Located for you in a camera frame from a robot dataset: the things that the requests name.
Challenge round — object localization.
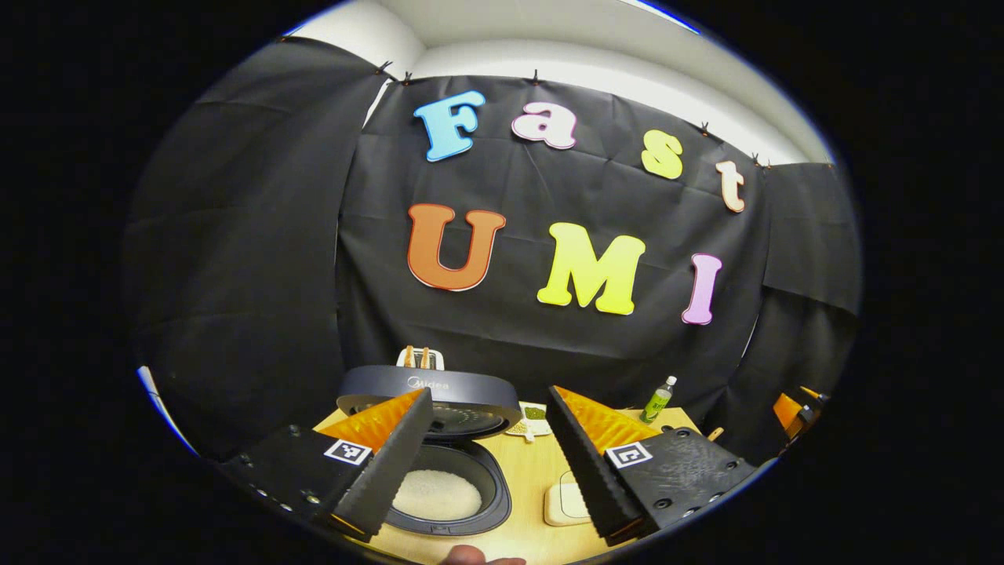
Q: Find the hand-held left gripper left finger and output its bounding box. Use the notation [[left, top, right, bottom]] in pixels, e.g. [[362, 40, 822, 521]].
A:
[[220, 387, 435, 542]]

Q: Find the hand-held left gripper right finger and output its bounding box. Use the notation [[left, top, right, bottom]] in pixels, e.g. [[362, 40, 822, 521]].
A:
[[547, 385, 758, 548]]

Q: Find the clear glass rice dish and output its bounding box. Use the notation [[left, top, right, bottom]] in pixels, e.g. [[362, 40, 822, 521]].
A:
[[544, 471, 593, 527]]

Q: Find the dark grey rice cooker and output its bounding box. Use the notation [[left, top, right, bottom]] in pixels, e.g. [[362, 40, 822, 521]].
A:
[[337, 365, 522, 538]]

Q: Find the white divided bean dish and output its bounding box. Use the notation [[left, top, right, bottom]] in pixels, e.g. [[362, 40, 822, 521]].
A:
[[506, 402, 554, 439]]

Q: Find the green tea bottle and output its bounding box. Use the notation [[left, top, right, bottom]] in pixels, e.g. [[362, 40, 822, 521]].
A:
[[640, 375, 678, 425]]

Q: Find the white toaster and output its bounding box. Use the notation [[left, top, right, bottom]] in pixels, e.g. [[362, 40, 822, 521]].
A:
[[396, 345, 446, 371]]

